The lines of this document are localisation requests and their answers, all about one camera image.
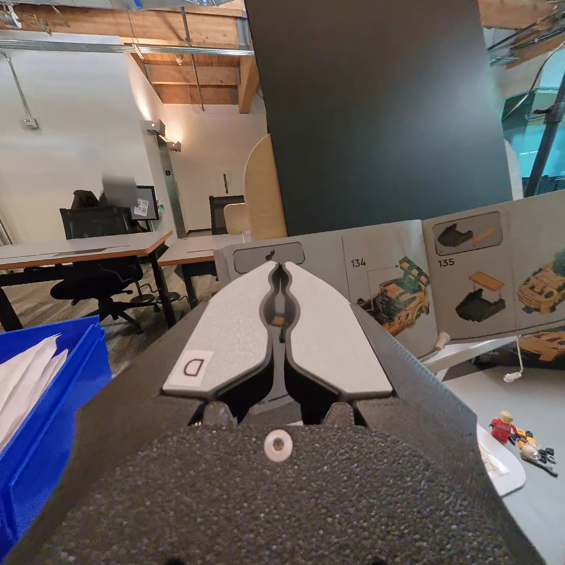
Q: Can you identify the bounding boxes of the grey desk with wood edge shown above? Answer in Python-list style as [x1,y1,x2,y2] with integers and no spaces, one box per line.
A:
[157,234,248,310]
[0,230,174,333]

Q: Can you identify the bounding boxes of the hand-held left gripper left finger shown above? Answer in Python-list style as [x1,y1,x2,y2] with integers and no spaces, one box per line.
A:
[162,261,278,420]

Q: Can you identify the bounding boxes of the black computer monitor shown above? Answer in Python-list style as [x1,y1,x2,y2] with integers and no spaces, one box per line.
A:
[134,185,160,221]

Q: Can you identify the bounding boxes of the black metal pole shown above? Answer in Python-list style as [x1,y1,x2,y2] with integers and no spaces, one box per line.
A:
[523,66,565,198]

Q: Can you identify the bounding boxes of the tan chair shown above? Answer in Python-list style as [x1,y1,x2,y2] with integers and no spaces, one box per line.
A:
[223,203,253,242]

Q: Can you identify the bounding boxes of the light wood curved partition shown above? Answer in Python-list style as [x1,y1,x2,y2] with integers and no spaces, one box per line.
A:
[244,133,288,242]

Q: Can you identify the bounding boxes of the blue storage bin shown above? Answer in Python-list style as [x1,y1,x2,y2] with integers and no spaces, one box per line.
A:
[0,315,113,548]

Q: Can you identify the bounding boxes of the lego instruction booklet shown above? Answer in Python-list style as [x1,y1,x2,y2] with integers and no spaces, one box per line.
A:
[213,190,565,360]

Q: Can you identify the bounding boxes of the red lego minifigure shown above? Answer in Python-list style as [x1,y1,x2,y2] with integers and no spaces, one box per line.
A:
[489,411,515,443]

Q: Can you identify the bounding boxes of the white book stand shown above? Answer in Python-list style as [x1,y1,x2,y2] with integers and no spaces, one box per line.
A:
[419,331,528,497]

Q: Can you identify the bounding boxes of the lego set box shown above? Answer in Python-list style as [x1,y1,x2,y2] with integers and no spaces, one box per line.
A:
[472,330,565,370]

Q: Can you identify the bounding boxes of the white paper sheets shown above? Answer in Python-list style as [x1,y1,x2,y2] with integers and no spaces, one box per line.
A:
[0,333,70,453]

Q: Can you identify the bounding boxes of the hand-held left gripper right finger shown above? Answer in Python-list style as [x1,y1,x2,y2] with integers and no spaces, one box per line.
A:
[282,261,394,424]

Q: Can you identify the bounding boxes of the black office chair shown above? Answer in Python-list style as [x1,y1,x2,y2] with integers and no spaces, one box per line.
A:
[50,206,160,335]

